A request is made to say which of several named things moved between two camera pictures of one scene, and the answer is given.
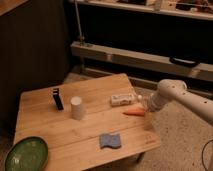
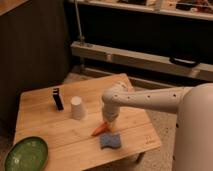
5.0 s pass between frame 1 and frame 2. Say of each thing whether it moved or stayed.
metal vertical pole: stayed
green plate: stayed
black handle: stayed
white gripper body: moved
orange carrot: moved
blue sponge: stayed
